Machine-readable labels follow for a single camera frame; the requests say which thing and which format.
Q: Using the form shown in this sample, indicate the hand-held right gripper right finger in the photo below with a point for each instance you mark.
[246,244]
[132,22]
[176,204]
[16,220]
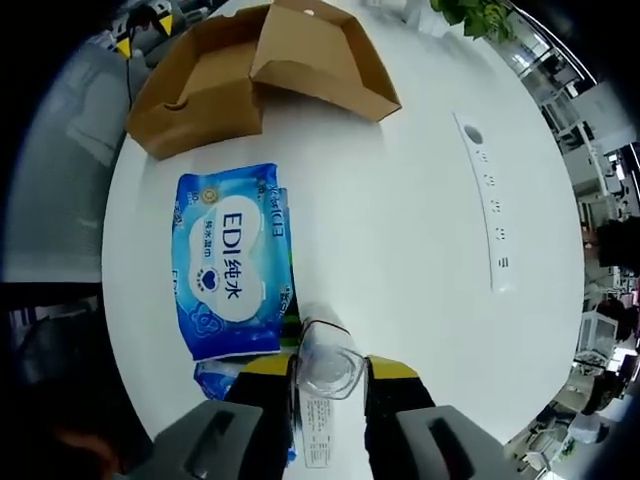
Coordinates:
[440,445]

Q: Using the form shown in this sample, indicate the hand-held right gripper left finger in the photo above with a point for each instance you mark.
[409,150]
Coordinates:
[220,440]

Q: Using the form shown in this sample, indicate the blue wet wipes pack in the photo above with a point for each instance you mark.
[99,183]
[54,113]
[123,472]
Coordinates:
[215,381]
[225,260]

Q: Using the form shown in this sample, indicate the brown cardboard shoe box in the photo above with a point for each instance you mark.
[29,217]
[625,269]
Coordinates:
[210,100]

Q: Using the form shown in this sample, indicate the clear plastic container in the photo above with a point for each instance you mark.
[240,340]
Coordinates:
[327,370]

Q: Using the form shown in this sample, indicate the silver green soft packet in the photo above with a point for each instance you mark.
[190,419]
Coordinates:
[290,332]

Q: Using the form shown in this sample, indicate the grey mesh chair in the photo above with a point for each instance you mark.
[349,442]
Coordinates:
[60,175]

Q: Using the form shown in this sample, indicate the person's dark clothing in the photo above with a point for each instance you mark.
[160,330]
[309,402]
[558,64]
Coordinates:
[50,375]

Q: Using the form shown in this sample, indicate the group of white office chairs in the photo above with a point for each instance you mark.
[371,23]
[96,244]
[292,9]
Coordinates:
[600,330]

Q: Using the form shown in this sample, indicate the white table socket panel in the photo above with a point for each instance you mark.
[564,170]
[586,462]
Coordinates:
[492,200]

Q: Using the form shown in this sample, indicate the green potted plant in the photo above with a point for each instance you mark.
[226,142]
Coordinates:
[480,15]

